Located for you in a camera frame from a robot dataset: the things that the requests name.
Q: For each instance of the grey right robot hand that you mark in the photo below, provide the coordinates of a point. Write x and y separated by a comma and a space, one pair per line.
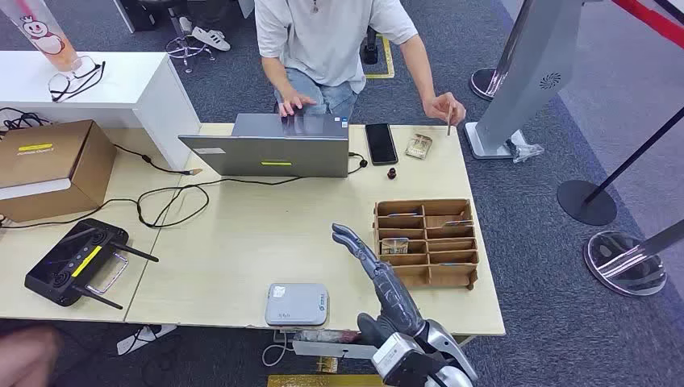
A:
393, 299

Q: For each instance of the autumn print room key card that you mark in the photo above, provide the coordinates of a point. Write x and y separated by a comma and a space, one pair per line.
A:
394, 246

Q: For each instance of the person's left forearm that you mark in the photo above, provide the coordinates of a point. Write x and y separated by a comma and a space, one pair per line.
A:
419, 69

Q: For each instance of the person's right forearm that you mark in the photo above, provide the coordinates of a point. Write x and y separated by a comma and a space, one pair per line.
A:
275, 75

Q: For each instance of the wooden card organizer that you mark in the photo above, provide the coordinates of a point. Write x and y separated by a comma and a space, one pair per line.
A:
451, 244

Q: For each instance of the blue-edged key card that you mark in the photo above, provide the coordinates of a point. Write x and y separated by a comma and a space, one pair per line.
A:
458, 223
403, 215

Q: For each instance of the grey card reader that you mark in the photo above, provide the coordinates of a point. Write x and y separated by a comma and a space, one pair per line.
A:
296, 307

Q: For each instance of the clear-sleeved print card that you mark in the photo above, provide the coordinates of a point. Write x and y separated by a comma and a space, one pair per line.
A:
418, 147

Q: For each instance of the person's left hand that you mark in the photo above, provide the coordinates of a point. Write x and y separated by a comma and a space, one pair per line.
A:
441, 107

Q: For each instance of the person's hand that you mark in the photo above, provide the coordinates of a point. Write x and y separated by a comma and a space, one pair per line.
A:
441, 107
293, 101

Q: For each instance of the person's right hand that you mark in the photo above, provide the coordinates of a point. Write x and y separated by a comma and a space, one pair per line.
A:
293, 101

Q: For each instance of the person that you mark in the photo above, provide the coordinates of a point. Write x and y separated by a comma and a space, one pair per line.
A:
326, 37

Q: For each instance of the worn yellow floor tape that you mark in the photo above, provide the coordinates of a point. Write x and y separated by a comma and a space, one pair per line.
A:
320, 381

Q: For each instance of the small black knob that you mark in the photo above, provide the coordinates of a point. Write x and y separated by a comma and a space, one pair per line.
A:
391, 173

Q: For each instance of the black smartphone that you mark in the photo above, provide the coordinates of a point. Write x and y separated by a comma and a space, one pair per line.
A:
381, 144

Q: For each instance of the grey laptop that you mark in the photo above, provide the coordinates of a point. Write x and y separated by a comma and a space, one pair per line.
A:
267, 155

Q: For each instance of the clear plastic wrap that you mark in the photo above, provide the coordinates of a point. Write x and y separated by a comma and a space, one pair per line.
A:
526, 152

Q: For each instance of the yellow floor tape square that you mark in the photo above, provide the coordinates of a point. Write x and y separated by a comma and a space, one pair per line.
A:
388, 64

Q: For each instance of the white power strip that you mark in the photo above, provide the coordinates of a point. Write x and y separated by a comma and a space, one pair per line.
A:
140, 339

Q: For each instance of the grey kiosk stand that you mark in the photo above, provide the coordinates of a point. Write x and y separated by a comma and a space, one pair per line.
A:
529, 69

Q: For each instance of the white striped shoe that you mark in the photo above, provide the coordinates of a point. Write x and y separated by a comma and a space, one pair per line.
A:
185, 24
211, 38

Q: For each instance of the chrome stool base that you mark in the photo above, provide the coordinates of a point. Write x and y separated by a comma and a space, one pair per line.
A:
184, 52

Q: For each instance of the black remote controller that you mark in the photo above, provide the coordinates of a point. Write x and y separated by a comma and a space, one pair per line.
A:
69, 262

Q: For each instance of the white cabinet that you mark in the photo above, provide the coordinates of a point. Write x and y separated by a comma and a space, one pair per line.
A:
123, 80

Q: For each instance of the cardboard box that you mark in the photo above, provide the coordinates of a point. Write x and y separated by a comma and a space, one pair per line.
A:
59, 176

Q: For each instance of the blurred reddish object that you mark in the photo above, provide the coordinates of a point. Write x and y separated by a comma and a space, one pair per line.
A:
24, 360

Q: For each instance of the red barrier belt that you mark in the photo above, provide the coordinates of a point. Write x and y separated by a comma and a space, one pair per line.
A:
649, 18

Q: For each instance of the black cabinet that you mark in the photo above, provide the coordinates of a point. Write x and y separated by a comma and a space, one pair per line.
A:
139, 13

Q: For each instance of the black-framed glasses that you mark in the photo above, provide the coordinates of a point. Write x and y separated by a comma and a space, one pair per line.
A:
64, 85

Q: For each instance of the snowman print cup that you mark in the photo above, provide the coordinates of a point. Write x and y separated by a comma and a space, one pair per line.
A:
45, 40

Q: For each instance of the black stanchion post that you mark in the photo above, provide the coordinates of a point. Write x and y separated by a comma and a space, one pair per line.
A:
585, 203

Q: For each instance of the chrome stanchion post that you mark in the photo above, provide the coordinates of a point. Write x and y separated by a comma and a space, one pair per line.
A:
625, 267
479, 84

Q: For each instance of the black post stand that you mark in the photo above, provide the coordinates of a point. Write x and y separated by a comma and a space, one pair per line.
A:
370, 53

